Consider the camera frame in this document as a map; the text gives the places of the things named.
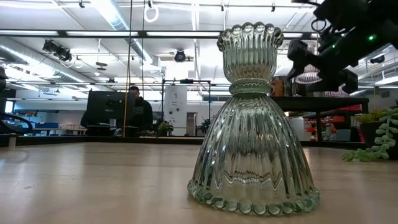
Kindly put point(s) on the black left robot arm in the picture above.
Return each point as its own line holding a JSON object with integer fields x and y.
{"x": 6, "y": 94}

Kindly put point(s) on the green-yellow round lid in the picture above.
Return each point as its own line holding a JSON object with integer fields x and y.
{"x": 252, "y": 155}

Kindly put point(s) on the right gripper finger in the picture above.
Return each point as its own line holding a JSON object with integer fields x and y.
{"x": 339, "y": 81}
{"x": 298, "y": 51}

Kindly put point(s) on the black ceiling camera cluster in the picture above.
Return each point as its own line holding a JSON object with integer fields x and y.
{"x": 57, "y": 51}

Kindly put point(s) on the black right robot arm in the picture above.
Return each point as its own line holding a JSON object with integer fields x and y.
{"x": 382, "y": 18}

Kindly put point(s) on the person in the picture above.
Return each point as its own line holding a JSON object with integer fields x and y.
{"x": 141, "y": 112}

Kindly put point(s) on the small background plant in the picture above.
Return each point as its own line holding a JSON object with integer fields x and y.
{"x": 203, "y": 126}
{"x": 164, "y": 127}

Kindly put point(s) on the black computer monitor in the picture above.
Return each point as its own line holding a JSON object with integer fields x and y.
{"x": 109, "y": 107}

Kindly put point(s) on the silver tin can dark label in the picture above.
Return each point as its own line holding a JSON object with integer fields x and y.
{"x": 292, "y": 91}

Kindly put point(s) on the silver tin can orange label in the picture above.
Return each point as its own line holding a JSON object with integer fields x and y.
{"x": 276, "y": 88}

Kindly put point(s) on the potted green succulent plant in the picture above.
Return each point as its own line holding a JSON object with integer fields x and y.
{"x": 379, "y": 137}

